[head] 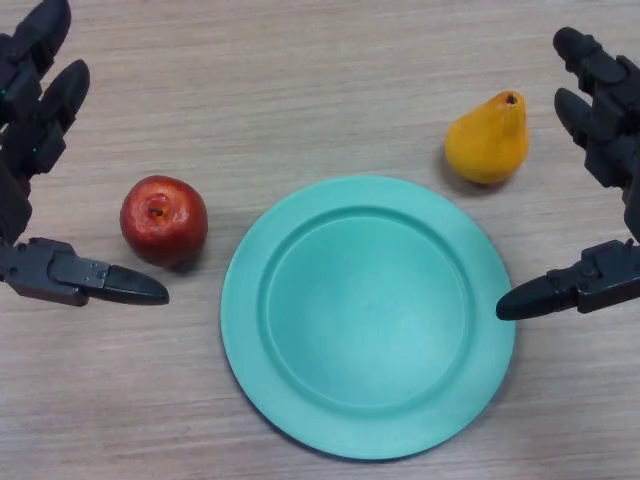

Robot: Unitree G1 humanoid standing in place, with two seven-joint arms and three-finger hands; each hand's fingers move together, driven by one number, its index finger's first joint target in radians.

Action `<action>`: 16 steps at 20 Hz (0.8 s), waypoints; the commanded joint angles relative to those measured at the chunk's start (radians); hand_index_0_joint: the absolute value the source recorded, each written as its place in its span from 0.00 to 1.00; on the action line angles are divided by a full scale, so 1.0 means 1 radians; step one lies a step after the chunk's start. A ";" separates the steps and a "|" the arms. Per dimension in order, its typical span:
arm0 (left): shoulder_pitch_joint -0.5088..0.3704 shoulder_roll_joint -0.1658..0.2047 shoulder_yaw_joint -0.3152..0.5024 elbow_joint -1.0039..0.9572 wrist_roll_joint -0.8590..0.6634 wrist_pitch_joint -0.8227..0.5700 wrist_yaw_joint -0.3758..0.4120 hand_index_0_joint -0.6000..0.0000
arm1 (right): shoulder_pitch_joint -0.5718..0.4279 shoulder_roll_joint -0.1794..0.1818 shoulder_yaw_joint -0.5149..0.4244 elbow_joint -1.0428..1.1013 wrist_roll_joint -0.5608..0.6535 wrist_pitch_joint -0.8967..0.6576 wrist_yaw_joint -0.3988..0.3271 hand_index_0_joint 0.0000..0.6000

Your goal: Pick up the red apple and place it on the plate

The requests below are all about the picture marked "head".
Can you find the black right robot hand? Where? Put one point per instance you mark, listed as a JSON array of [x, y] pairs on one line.
[[607, 130]]

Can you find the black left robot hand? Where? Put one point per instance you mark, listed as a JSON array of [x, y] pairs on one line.
[[30, 130]]

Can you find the red apple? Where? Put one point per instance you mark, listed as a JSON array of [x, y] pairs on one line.
[[164, 221]]

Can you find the green round plate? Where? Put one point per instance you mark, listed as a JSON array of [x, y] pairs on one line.
[[367, 317]]

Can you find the yellow pear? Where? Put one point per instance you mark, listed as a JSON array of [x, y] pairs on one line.
[[487, 142]]

